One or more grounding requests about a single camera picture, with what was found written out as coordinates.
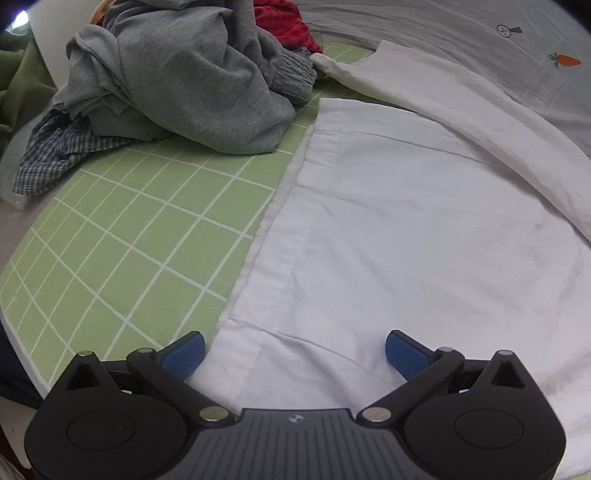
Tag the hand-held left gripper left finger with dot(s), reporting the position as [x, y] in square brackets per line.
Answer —
[184, 354]

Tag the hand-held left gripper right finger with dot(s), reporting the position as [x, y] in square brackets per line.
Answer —
[405, 355]

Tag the white shirt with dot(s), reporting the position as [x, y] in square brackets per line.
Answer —
[392, 230]

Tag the green grid mat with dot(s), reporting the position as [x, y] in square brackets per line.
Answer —
[138, 230]

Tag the person's dark clothing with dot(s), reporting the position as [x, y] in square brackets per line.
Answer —
[16, 369]

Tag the blue checked shirt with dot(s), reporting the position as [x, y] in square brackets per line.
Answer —
[55, 152]

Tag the grey-green garment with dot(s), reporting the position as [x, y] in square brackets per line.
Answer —
[120, 120]

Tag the grey sweatshirt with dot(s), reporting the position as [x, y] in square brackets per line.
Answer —
[198, 78]

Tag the olive green cloth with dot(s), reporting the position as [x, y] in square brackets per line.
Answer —
[21, 83]

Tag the grey carrot print bedsheet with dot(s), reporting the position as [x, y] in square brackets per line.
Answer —
[461, 32]

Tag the red checked garment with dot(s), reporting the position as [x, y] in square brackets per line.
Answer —
[281, 23]

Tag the tan wooden rim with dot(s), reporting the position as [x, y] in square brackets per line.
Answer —
[101, 8]

